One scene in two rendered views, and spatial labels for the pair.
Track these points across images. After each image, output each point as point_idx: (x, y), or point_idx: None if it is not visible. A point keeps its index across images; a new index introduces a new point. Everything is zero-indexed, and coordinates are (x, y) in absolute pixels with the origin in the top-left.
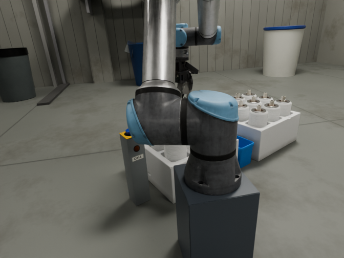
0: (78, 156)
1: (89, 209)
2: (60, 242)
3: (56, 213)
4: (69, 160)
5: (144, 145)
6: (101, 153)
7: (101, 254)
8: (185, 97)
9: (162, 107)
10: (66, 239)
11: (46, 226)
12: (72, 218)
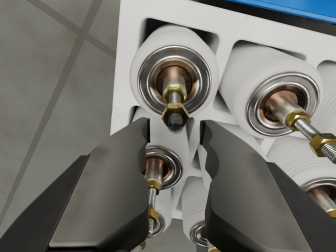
0: (19, 188)
1: (169, 226)
2: (188, 250)
3: (147, 242)
4: (27, 201)
5: (175, 215)
6: (34, 163)
7: None
8: (179, 130)
9: None
10: (189, 247)
11: (158, 250)
12: (167, 237)
